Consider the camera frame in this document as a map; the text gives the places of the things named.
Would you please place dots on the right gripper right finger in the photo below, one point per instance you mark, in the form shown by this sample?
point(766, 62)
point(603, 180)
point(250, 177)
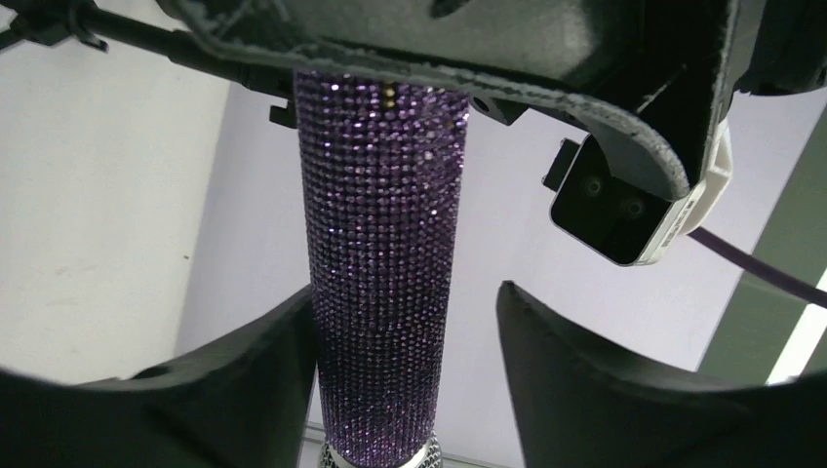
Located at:
point(581, 400)

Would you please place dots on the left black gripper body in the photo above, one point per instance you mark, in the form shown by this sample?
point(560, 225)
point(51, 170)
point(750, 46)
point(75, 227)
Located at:
point(789, 56)

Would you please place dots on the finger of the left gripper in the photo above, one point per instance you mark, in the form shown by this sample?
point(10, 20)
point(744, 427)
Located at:
point(645, 78)

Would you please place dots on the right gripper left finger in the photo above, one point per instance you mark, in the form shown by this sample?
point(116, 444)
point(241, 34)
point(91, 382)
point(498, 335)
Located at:
point(238, 401)

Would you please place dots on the purple glitter microphone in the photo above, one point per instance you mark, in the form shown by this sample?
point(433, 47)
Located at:
point(381, 166)

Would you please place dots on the tripod shock mount stand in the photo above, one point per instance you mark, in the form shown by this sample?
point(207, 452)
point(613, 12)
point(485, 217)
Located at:
point(49, 23)

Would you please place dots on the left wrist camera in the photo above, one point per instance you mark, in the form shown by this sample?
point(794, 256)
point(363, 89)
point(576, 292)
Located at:
point(625, 224)

